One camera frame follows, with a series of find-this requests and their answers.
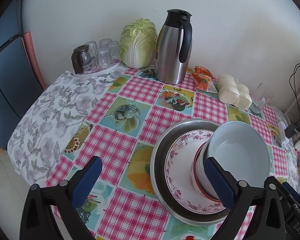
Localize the stainless steel basin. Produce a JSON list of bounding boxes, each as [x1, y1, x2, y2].
[[150, 119, 230, 227]]

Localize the white tray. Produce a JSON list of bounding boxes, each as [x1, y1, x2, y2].
[[71, 59, 123, 77]]

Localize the black charger adapter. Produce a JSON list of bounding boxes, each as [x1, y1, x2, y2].
[[284, 123, 300, 138]]

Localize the orange snack packet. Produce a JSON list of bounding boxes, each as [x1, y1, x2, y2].
[[194, 66, 213, 77], [192, 74, 219, 94]]

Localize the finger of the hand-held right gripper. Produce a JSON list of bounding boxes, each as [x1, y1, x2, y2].
[[281, 181, 300, 214]]

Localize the dark blue cabinet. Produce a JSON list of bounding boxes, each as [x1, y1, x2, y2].
[[0, 0, 44, 150]]

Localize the pink board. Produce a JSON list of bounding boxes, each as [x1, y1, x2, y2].
[[23, 31, 46, 90]]

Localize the napa cabbage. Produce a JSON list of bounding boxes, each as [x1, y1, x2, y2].
[[119, 18, 158, 68]]

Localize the light blue bowl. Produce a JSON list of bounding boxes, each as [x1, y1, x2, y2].
[[206, 121, 271, 198]]

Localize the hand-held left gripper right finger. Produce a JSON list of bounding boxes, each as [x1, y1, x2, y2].
[[204, 156, 287, 240]]

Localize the pink checkered tablecloth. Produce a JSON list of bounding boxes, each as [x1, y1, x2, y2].
[[44, 65, 298, 240]]

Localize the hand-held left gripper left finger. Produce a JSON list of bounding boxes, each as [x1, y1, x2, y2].
[[19, 156, 103, 240]]

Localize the white power strip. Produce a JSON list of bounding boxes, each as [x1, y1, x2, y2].
[[277, 120, 295, 148]]

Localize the bag of steamed buns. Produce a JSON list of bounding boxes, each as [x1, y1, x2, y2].
[[217, 74, 252, 110]]

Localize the clear glass mug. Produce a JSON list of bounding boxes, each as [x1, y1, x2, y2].
[[249, 82, 274, 114]]

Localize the stainless steel thermos jug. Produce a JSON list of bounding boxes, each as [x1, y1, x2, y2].
[[154, 9, 193, 85]]

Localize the pink floral round plate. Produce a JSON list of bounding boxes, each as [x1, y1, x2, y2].
[[164, 129, 227, 214]]

